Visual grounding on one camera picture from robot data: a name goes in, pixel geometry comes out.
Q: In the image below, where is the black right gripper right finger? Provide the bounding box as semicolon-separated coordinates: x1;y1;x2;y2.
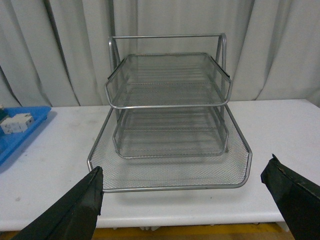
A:
260;154;320;240

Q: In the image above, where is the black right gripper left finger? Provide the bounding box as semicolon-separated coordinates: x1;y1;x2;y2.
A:
13;166;104;240

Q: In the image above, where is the silver mesh tiered rack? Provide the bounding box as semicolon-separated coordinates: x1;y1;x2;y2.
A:
87;33;252;193

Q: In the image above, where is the blue plastic tray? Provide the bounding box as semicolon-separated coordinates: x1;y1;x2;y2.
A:
0;106;52;165

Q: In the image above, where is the white circuit breaker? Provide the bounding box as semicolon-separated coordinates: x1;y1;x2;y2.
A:
0;113;35;135

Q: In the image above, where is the green terminal block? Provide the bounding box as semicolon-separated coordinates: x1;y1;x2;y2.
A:
0;104;9;123

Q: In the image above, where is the white curtain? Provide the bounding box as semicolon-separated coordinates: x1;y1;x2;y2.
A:
0;0;320;107

